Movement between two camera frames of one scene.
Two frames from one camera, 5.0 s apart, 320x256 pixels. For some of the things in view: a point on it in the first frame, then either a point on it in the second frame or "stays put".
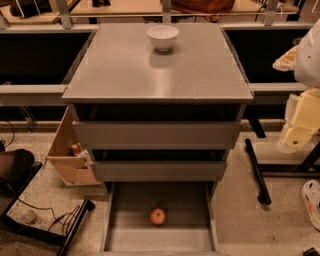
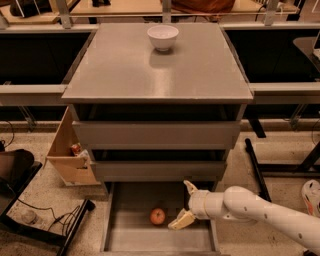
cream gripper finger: (286, 62) to (184, 218)
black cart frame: (17, 169) stays put
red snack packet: (76, 148) stays put
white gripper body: (309, 63) to (196, 203)
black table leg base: (308, 167) stays put
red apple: (157, 216) stays put
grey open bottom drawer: (189, 227) stays put
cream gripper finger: (293, 139) to (191, 188)
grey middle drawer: (160, 171) stays put
